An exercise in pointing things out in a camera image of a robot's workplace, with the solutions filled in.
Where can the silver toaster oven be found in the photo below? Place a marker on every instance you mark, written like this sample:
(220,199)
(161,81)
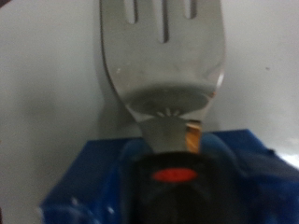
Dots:
(46,77)

